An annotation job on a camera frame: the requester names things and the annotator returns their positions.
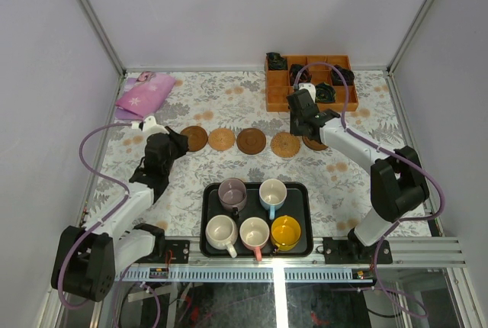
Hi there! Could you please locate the dark brown wooden coaster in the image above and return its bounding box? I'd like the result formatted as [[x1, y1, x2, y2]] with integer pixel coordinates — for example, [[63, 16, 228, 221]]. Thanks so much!
[[236, 128, 266, 155], [302, 136, 328, 151], [180, 126, 208, 152]]

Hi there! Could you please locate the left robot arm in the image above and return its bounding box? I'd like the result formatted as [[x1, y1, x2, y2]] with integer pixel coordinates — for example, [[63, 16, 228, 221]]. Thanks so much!
[[50, 127, 188, 302]]

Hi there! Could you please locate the orange compartment organizer box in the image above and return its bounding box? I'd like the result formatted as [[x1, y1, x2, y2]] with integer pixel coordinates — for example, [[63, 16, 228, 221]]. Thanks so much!
[[265, 54, 359, 112]]

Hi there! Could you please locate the cream white mug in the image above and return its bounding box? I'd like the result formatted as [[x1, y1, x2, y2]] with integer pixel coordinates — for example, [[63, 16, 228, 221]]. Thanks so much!
[[205, 215, 238, 259]]

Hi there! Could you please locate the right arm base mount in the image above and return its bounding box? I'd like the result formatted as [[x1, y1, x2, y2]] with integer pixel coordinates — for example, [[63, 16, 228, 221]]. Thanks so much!
[[323, 237, 393, 265]]

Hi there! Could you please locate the black serving tray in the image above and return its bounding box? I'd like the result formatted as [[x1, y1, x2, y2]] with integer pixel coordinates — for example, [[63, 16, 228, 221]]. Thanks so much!
[[199, 182, 315, 259]]

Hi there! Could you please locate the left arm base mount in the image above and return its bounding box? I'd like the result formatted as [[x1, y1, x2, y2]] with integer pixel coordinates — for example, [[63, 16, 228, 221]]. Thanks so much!
[[135, 239, 191, 265]]

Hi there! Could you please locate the pink mug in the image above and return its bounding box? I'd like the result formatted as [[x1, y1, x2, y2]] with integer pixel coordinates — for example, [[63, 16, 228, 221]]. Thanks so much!
[[239, 217, 270, 262]]

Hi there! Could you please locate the rolled dark sock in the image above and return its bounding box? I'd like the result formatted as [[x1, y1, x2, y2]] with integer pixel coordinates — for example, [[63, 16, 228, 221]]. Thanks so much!
[[289, 63, 312, 86], [331, 65, 355, 86], [315, 82, 336, 104], [266, 52, 288, 71]]

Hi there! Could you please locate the yellow mug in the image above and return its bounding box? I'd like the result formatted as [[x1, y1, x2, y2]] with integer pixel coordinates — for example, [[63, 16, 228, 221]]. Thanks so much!
[[270, 215, 302, 254]]

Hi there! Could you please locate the pink folded cloth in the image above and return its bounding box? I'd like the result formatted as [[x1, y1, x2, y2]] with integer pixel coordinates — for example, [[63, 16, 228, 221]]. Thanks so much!
[[115, 71, 177, 121]]

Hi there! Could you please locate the purple mug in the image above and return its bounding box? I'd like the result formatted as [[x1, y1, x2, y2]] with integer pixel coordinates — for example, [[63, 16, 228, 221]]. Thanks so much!
[[217, 178, 247, 220]]

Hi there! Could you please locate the blue mug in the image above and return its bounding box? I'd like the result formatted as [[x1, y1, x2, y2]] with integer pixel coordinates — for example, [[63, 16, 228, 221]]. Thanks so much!
[[258, 178, 287, 220]]

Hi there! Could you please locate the woven rattan coaster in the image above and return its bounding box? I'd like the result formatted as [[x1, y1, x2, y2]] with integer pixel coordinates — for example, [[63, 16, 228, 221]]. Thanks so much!
[[208, 127, 236, 151], [271, 132, 300, 158]]

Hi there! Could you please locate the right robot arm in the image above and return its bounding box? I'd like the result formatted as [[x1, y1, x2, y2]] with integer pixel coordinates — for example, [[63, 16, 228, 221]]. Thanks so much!
[[287, 88, 429, 263]]

